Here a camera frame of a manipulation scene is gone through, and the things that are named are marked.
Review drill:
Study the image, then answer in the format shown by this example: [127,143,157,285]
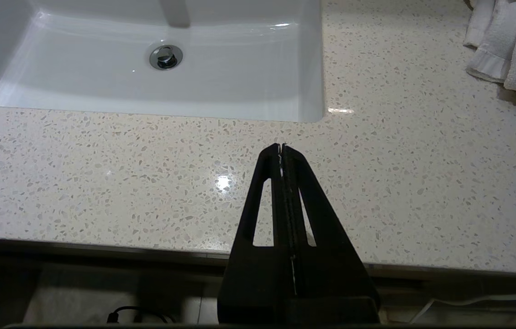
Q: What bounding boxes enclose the white floor cable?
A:
[405,292,516,325]

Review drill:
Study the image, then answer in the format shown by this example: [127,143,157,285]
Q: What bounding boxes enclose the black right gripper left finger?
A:
[217,143,296,323]

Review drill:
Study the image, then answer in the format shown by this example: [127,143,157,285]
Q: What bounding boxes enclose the white crumpled towel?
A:
[463,0,516,109]

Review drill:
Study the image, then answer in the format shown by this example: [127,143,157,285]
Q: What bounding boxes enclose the white ceramic sink basin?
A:
[0,0,326,123]

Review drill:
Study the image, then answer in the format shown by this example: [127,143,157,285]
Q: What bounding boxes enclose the chrome sink drain stopper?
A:
[148,42,184,70]

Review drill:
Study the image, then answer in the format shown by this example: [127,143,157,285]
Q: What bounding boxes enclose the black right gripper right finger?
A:
[282,143,381,323]

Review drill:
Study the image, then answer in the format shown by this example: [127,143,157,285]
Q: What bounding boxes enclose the black floor cable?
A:
[105,305,177,324]

